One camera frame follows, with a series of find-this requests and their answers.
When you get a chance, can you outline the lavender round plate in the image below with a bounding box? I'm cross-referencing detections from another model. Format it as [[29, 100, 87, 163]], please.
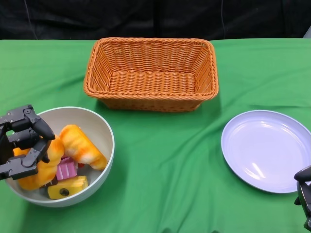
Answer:
[[220, 109, 311, 194]]

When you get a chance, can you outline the orange ring-shaped bread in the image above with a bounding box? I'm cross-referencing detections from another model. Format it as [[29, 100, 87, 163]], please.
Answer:
[[13, 134, 65, 191]]

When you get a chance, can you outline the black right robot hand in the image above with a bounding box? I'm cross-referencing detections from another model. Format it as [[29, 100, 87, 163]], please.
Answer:
[[294, 166, 311, 229]]

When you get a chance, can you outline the grey round bowl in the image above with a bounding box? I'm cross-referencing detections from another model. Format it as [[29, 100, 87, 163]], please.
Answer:
[[3, 106, 115, 208]]

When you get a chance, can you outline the pink white toy cake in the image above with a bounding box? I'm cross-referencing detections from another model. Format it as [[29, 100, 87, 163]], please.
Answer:
[[56, 157, 85, 181]]

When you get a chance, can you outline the yellow toy cake slice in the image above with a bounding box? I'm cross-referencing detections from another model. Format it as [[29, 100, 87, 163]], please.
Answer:
[[47, 175, 89, 200]]

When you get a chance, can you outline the black backdrop curtain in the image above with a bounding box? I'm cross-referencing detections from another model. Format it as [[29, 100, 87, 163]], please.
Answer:
[[0, 0, 311, 41]]

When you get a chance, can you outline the orange striped long bread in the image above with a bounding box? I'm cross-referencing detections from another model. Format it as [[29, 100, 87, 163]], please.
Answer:
[[59, 124, 108, 171]]

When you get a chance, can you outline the orange wicker basket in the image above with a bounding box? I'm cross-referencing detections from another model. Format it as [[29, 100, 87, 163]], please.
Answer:
[[83, 36, 217, 113]]

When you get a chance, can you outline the green tablecloth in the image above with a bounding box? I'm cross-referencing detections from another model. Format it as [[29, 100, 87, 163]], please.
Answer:
[[0, 37, 311, 233]]

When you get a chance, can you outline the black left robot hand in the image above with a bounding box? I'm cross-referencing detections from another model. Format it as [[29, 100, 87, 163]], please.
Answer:
[[0, 104, 56, 182]]

